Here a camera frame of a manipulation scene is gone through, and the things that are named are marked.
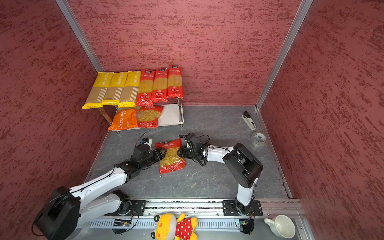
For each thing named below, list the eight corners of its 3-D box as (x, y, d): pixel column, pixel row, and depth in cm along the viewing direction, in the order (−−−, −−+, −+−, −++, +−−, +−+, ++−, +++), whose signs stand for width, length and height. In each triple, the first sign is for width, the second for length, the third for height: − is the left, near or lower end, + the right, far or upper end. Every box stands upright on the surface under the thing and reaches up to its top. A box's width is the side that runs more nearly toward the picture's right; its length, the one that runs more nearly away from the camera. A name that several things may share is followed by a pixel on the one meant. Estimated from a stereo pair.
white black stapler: (250, 130, 108) (252, 127, 105) (240, 115, 118) (242, 111, 114) (254, 129, 109) (257, 125, 105) (245, 114, 119) (246, 110, 115)
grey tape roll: (250, 144, 100) (252, 141, 97) (251, 133, 107) (253, 129, 104) (264, 148, 99) (266, 145, 96) (264, 136, 105) (266, 133, 102)
